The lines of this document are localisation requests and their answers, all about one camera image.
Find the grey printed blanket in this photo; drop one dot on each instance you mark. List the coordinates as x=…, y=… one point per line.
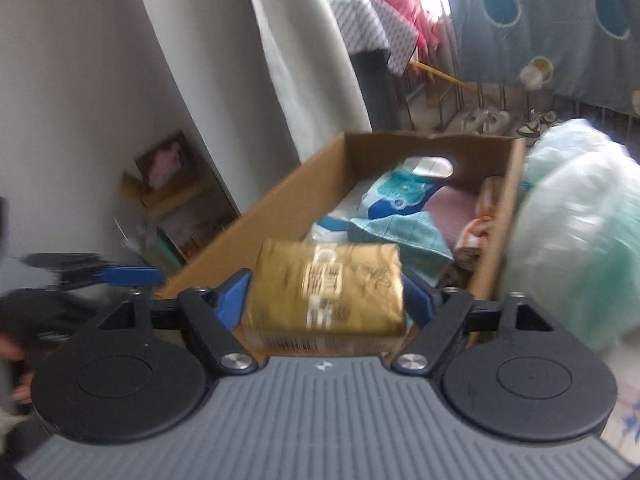
x=550, y=35

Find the dark hanging cloth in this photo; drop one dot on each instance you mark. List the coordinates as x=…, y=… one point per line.
x=375, y=90

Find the pink cloth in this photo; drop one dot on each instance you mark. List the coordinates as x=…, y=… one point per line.
x=450, y=210

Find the pink soft item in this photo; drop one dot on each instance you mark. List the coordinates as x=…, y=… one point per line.
x=165, y=165

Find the star print cloth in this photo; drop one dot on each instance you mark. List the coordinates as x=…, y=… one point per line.
x=365, y=25

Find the green plastic bag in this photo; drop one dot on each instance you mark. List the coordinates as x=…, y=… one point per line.
x=575, y=220

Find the gold packet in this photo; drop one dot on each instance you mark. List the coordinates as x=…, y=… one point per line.
x=325, y=290

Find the metal window railing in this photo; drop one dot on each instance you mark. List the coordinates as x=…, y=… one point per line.
x=435, y=105

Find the floral tablecloth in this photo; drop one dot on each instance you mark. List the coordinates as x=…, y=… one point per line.
x=625, y=420

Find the teal towel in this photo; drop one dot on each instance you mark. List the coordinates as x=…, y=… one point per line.
x=400, y=235

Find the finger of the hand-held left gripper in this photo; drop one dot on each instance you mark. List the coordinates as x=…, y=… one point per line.
x=132, y=276
x=60, y=260

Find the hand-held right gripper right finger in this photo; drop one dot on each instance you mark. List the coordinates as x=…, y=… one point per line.
x=425, y=305

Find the orange striped cloth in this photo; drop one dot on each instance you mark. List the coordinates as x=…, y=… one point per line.
x=475, y=240

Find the blue white tissue packet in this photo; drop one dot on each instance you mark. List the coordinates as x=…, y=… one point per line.
x=400, y=190

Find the small cardboard box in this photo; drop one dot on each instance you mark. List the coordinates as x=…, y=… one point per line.
x=200, y=200

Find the white shoe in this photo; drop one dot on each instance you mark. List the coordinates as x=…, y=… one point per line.
x=465, y=120
x=495, y=119

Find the yellow stick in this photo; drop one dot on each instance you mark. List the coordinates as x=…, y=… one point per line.
x=440, y=74

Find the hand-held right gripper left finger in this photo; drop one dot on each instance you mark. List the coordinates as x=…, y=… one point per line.
x=232, y=295

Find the beige sneaker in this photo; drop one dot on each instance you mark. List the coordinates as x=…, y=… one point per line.
x=537, y=125

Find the white curtain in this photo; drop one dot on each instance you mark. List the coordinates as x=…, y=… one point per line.
x=300, y=60

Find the large cardboard box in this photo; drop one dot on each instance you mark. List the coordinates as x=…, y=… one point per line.
x=280, y=200

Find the person's left hand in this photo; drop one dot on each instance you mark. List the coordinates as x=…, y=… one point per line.
x=10, y=352

